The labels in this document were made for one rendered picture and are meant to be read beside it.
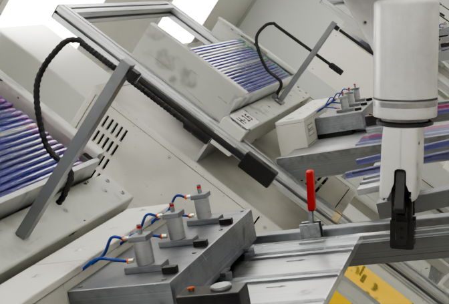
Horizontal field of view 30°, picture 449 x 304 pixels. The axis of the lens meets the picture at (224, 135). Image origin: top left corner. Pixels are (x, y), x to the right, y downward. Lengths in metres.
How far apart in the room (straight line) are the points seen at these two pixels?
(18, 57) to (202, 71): 2.43
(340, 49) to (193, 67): 3.46
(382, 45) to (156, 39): 1.22
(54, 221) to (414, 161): 0.51
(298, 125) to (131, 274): 1.28
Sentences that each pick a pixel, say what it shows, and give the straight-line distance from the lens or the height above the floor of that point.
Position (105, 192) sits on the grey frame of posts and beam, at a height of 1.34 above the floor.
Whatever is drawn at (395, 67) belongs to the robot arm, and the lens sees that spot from 1.10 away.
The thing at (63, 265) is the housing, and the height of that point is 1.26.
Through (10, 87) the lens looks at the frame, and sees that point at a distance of 1.45.
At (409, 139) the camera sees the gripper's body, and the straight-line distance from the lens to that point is 1.10.
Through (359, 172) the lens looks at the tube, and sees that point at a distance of 1.46.
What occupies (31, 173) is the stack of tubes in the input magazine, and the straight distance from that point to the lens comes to 1.25.
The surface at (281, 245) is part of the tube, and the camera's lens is 1.21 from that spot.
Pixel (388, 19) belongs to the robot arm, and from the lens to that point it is 1.10.
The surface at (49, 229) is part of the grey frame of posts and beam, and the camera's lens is 1.20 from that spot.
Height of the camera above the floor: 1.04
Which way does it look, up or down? 9 degrees up
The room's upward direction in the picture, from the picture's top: 53 degrees counter-clockwise
